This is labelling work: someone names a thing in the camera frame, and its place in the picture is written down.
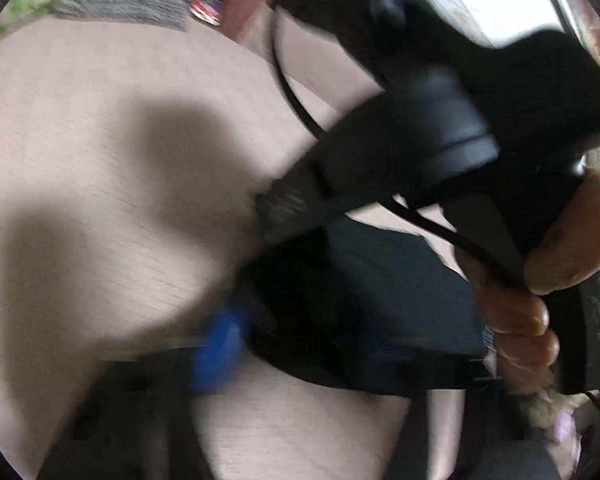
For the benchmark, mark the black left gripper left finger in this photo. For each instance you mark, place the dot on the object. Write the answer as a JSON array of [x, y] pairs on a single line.
[[198, 364]]

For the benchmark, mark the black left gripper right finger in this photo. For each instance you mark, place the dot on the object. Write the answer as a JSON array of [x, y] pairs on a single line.
[[412, 371]]

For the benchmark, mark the black pants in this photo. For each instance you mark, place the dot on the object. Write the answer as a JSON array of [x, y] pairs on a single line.
[[322, 302]]

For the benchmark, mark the person's right hand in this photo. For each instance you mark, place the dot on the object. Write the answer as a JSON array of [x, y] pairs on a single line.
[[519, 319]]

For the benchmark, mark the pink sofa back cushion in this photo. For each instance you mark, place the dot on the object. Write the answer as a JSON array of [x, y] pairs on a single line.
[[308, 56]]

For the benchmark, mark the colourful small packet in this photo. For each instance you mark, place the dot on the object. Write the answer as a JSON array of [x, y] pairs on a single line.
[[207, 11]]

